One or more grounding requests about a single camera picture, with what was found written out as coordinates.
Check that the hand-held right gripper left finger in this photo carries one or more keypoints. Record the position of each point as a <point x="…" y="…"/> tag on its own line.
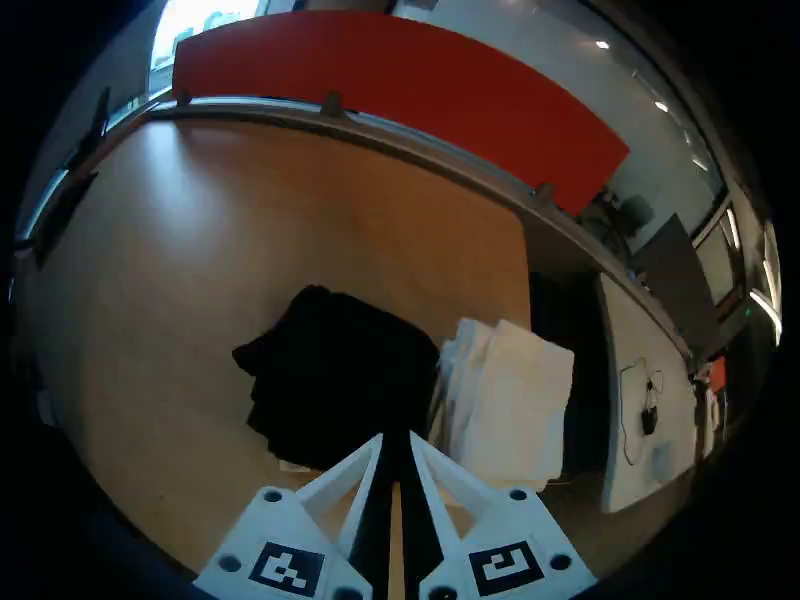
<point x="282" y="524"/>

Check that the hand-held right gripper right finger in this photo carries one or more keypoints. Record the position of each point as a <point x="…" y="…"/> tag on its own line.
<point x="500" y="528"/>

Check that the stack of white towels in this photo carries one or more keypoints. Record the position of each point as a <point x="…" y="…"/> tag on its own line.
<point x="503" y="406"/>

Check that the stack of black towels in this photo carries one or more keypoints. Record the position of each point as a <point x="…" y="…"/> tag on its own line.
<point x="340" y="378"/>

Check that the grey side desk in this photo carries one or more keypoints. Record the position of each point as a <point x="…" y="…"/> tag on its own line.
<point x="650" y="412"/>

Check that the red desk screen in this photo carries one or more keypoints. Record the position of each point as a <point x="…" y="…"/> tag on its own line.
<point x="431" y="94"/>

